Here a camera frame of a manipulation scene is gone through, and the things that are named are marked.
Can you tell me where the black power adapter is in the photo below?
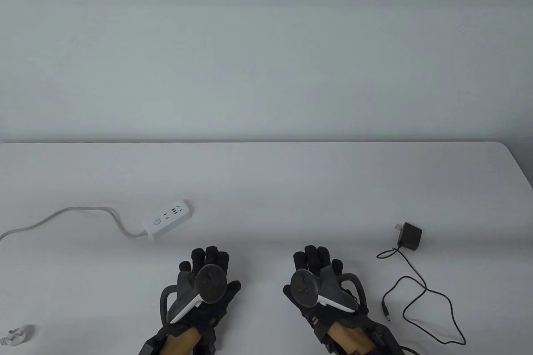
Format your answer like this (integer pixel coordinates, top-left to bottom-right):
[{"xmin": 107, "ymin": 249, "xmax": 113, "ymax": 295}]
[{"xmin": 394, "ymin": 222, "xmax": 423, "ymax": 252}]

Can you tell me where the white wall plug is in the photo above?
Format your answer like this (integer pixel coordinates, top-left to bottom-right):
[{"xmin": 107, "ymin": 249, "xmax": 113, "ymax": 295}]
[{"xmin": 0, "ymin": 324, "xmax": 37, "ymax": 348}]

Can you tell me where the grey white hand controller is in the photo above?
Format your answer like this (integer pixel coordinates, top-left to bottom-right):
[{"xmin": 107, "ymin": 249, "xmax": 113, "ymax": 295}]
[
  {"xmin": 290, "ymin": 266, "xmax": 367, "ymax": 313},
  {"xmin": 160, "ymin": 264, "xmax": 229, "ymax": 325}
]

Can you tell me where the person's right hand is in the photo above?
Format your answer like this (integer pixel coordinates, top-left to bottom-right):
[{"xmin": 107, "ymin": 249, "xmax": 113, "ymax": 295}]
[{"xmin": 283, "ymin": 245, "xmax": 369, "ymax": 333}]

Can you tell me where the white power strip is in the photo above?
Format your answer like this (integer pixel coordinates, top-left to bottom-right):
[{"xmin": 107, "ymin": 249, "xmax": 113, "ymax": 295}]
[{"xmin": 142, "ymin": 200, "xmax": 194, "ymax": 240}]

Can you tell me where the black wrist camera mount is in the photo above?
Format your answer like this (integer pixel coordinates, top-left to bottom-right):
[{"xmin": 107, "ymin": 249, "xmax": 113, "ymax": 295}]
[
  {"xmin": 366, "ymin": 317, "xmax": 402, "ymax": 355},
  {"xmin": 139, "ymin": 325, "xmax": 168, "ymax": 355}
]

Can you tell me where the person's left forearm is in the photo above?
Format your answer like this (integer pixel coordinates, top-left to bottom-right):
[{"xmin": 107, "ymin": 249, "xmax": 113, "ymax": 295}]
[{"xmin": 160, "ymin": 323, "xmax": 201, "ymax": 355}]

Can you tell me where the white power strip cable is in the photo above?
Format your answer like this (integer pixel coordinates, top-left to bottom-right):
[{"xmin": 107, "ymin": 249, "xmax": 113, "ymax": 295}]
[{"xmin": 0, "ymin": 206, "xmax": 147, "ymax": 243}]

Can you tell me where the person's left hand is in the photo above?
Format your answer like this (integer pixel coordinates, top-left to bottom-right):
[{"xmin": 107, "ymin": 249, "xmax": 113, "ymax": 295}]
[{"xmin": 160, "ymin": 246, "xmax": 242, "ymax": 351}]

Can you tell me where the black adapter cable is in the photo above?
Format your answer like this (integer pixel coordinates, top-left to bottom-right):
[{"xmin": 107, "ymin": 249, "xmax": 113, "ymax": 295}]
[{"xmin": 376, "ymin": 246, "xmax": 466, "ymax": 347}]

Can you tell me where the person's right forearm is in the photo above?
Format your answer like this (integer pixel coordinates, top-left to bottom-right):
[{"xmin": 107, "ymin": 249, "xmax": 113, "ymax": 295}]
[{"xmin": 326, "ymin": 323, "xmax": 376, "ymax": 355}]

